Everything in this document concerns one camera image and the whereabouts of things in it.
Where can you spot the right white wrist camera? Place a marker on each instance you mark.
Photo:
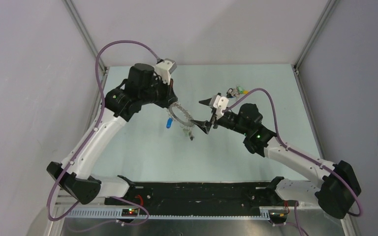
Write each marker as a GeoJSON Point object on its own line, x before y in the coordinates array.
{"type": "Point", "coordinates": [219, 104]}

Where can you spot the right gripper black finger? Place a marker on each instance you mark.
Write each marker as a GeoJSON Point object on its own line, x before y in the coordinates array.
{"type": "Point", "coordinates": [208, 102]}
{"type": "Point", "coordinates": [205, 126]}

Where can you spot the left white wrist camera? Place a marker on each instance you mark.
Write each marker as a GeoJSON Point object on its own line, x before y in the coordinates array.
{"type": "Point", "coordinates": [165, 68]}

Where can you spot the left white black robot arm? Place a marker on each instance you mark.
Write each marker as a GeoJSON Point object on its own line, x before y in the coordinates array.
{"type": "Point", "coordinates": [74, 173]}

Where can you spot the left small circuit board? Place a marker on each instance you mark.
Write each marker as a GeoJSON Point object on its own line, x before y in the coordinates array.
{"type": "Point", "coordinates": [130, 212]}

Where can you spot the right small circuit board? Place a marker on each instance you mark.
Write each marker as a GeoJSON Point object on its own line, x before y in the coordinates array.
{"type": "Point", "coordinates": [276, 215]}

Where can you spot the aluminium frame post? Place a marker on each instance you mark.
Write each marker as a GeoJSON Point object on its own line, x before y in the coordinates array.
{"type": "Point", "coordinates": [315, 33]}
{"type": "Point", "coordinates": [81, 27]}

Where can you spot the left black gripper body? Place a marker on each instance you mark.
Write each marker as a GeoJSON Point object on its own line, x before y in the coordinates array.
{"type": "Point", "coordinates": [159, 92]}

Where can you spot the grey slotted cable duct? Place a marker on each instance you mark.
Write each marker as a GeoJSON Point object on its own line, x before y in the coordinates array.
{"type": "Point", "coordinates": [115, 213]}

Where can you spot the bunch of coloured keys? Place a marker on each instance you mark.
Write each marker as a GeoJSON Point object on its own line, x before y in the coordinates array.
{"type": "Point", "coordinates": [236, 92]}

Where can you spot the right aluminium frame post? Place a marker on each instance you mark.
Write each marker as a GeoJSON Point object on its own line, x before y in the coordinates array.
{"type": "Point", "coordinates": [315, 33]}

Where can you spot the left aluminium frame post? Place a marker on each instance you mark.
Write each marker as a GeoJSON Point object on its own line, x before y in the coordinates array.
{"type": "Point", "coordinates": [81, 27]}

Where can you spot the large silver keyring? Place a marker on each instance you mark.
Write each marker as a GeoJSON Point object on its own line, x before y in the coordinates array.
{"type": "Point", "coordinates": [182, 116]}

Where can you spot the small circuit board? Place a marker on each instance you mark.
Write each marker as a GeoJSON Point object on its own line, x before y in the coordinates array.
{"type": "Point", "coordinates": [276, 215]}
{"type": "Point", "coordinates": [130, 212]}

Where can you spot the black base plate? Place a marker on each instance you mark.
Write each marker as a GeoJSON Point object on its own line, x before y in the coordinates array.
{"type": "Point", "coordinates": [204, 197]}

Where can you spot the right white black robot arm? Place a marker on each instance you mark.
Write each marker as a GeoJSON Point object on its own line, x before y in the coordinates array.
{"type": "Point", "coordinates": [333, 186]}

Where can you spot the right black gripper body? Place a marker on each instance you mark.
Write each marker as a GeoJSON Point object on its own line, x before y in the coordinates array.
{"type": "Point", "coordinates": [229, 121]}

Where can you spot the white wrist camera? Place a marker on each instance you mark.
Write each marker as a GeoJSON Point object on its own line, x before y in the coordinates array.
{"type": "Point", "coordinates": [219, 104]}
{"type": "Point", "coordinates": [165, 68]}

